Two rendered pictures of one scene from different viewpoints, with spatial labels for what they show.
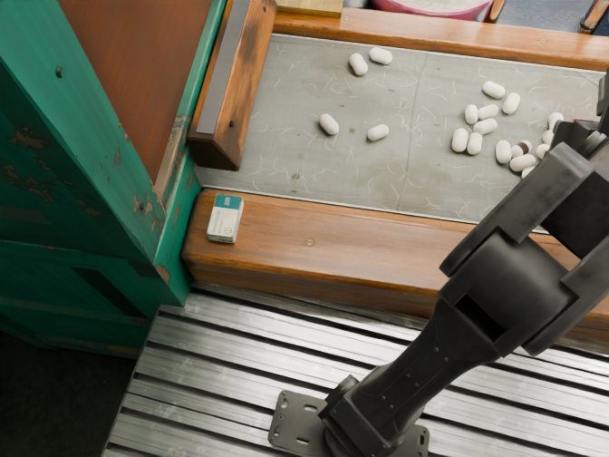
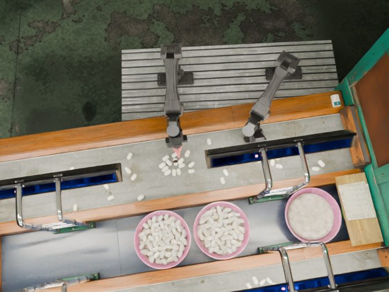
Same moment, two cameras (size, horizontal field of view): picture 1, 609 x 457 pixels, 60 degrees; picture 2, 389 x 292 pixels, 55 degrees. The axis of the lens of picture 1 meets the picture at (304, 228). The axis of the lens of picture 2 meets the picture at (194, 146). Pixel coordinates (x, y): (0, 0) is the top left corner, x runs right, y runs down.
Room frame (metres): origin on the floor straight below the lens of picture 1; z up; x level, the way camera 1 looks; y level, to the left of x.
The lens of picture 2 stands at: (0.78, -0.81, 2.55)
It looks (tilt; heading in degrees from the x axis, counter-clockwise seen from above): 75 degrees down; 162
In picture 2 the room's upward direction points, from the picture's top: straight up
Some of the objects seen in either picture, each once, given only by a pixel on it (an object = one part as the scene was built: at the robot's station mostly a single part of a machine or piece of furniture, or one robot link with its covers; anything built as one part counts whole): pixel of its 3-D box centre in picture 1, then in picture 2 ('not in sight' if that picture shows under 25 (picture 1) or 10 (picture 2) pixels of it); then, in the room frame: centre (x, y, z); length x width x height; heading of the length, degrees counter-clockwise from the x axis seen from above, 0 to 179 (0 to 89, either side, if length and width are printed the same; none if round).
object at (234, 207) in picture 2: not in sight; (220, 230); (0.74, -0.66, 0.72); 0.27 x 0.27 x 0.10
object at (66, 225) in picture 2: not in sight; (58, 207); (0.43, -1.33, 0.90); 0.20 x 0.19 x 0.45; 81
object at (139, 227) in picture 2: not in sight; (163, 238); (0.70, -0.94, 0.72); 0.27 x 0.27 x 0.10
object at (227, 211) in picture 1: (225, 218); (335, 100); (0.30, 0.10, 0.78); 0.06 x 0.04 x 0.02; 171
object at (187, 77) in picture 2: not in sight; (175, 76); (-0.11, -0.64, 0.71); 0.20 x 0.07 x 0.08; 76
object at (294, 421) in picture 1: (351, 433); (285, 70); (0.04, -0.06, 0.71); 0.20 x 0.07 x 0.08; 76
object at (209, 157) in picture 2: not in sight; (280, 146); (0.50, -0.35, 1.08); 0.62 x 0.08 x 0.07; 81
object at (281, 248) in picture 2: not in sight; (293, 266); (0.98, -0.43, 0.90); 0.20 x 0.19 x 0.45; 81
